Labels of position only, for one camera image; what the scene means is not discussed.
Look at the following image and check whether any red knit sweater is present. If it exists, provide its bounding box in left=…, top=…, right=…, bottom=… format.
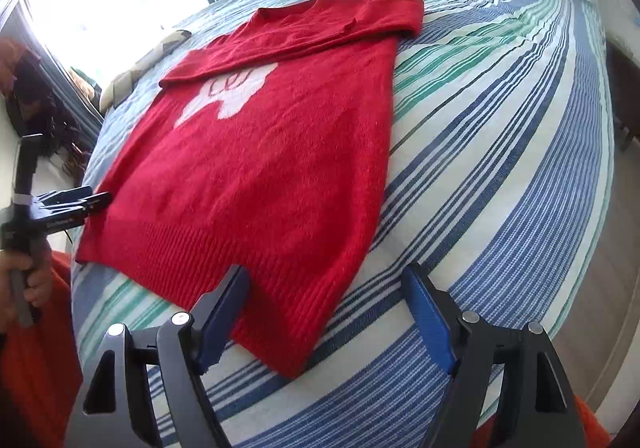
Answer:
left=76, top=0, right=424, bottom=378

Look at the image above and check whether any person's left hand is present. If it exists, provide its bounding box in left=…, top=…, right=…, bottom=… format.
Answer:
left=0, top=243, right=53, bottom=333

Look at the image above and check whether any person's red clothing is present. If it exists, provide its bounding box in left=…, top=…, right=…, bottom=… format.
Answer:
left=1, top=251, right=81, bottom=447

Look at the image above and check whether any striped blue green bedsheet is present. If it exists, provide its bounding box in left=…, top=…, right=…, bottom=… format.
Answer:
left=69, top=0, right=616, bottom=448

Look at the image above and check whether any dark clothes pile by window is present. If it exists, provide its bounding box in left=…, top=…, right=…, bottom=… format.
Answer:
left=1, top=36, right=91, bottom=186

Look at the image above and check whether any dark wooden nightstand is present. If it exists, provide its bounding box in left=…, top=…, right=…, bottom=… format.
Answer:
left=606, top=41, right=640, bottom=151

